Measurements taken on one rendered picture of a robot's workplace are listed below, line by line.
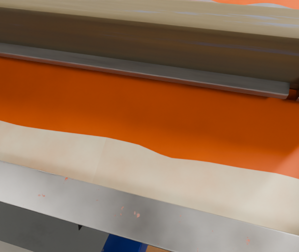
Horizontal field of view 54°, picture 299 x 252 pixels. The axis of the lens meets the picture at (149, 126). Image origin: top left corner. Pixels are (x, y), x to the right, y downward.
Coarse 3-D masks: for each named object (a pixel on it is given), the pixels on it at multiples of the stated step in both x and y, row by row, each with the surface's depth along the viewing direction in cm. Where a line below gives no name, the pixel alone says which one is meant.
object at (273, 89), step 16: (0, 48) 34; (16, 48) 34; (32, 48) 33; (64, 64) 33; (80, 64) 32; (96, 64) 31; (112, 64) 31; (128, 64) 30; (144, 64) 30; (176, 80) 29; (192, 80) 29; (208, 80) 28; (224, 80) 28; (240, 80) 28; (256, 80) 28; (272, 80) 27; (272, 96) 28
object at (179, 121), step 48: (240, 0) 36; (288, 0) 35; (144, 96) 33; (192, 96) 32; (240, 96) 32; (288, 96) 31; (144, 144) 31; (192, 144) 30; (240, 144) 30; (288, 144) 29
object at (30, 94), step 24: (0, 72) 38; (24, 72) 37; (48, 72) 37; (72, 72) 36; (96, 72) 36; (0, 96) 37; (24, 96) 36; (48, 96) 35; (72, 96) 35; (96, 96) 34; (24, 120) 35; (48, 120) 34; (72, 120) 34; (96, 120) 33
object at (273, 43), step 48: (0, 0) 28; (48, 0) 26; (96, 0) 26; (144, 0) 25; (192, 0) 24; (48, 48) 33; (96, 48) 30; (144, 48) 28; (192, 48) 26; (240, 48) 24; (288, 48) 22
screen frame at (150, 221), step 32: (0, 160) 29; (0, 192) 28; (32, 192) 28; (64, 192) 27; (96, 192) 27; (128, 192) 26; (96, 224) 26; (128, 224) 25; (160, 224) 25; (192, 224) 24; (224, 224) 24; (256, 224) 24
